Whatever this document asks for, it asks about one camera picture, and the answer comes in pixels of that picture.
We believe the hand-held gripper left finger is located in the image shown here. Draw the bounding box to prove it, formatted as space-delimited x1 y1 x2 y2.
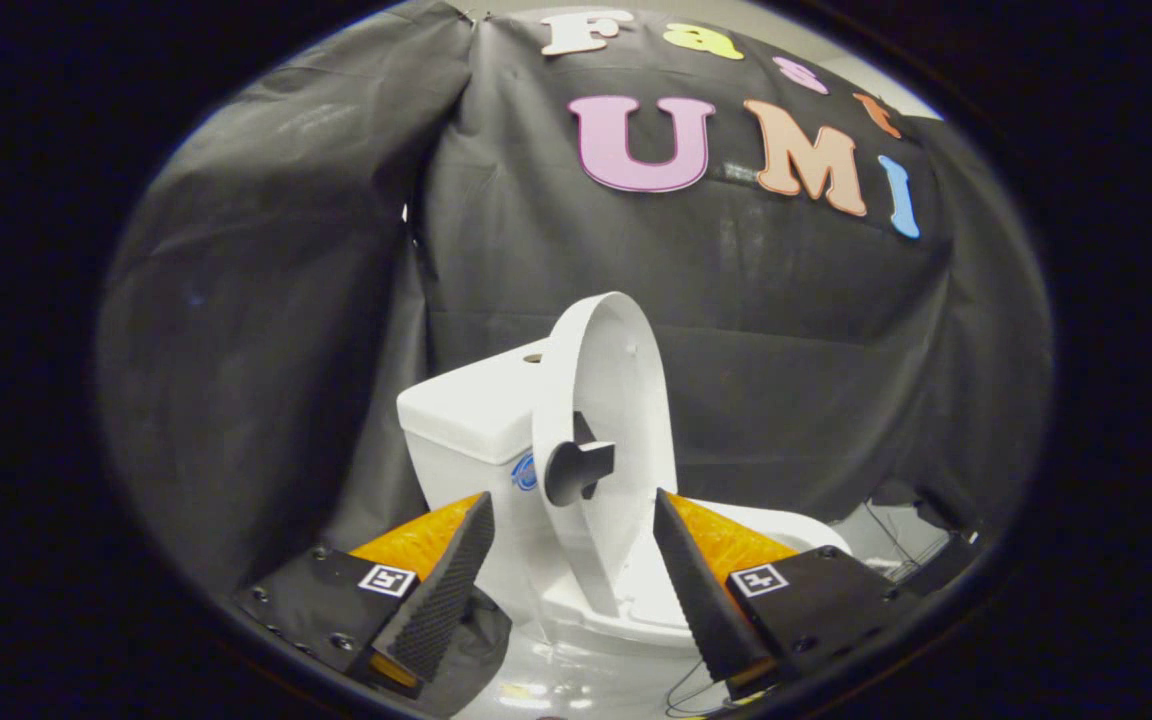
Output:
236 490 497 699

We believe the black box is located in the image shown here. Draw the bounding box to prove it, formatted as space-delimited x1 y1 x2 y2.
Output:
901 490 982 596

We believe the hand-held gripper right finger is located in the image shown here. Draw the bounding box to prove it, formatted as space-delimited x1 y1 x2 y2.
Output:
652 487 912 701

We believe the tangle of black cables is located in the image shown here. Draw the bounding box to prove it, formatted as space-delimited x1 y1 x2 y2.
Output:
664 500 932 719

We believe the black backdrop cloth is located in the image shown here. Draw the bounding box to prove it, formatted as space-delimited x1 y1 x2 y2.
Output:
96 0 1052 716

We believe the white toilet lid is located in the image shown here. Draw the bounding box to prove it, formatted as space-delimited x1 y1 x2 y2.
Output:
532 291 679 616

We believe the white toilet bowl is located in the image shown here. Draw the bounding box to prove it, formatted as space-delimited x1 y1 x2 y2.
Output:
481 515 697 656

